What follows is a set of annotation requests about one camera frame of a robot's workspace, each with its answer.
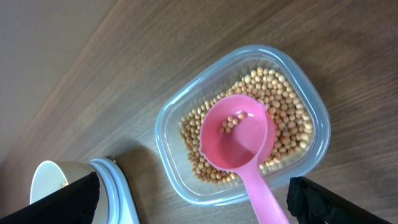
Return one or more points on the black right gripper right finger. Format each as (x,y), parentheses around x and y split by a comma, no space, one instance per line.
(310,203)

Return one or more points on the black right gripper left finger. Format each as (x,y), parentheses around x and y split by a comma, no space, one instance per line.
(74,204)

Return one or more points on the pink plastic scoop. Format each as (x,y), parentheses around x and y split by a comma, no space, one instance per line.
(241,151)

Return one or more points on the soybeans in bowl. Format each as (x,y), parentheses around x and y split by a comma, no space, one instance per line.
(63,184)

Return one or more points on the white bowl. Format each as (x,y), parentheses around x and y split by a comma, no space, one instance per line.
(49,175)

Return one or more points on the white digital kitchen scale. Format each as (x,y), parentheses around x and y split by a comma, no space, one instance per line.
(116,204)

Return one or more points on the soybeans in scoop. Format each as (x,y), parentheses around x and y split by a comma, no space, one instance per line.
(230,122)

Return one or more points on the pile of soybeans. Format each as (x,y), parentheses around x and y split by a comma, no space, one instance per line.
(270,88)

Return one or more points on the clear plastic container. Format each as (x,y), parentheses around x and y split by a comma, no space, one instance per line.
(208,84)

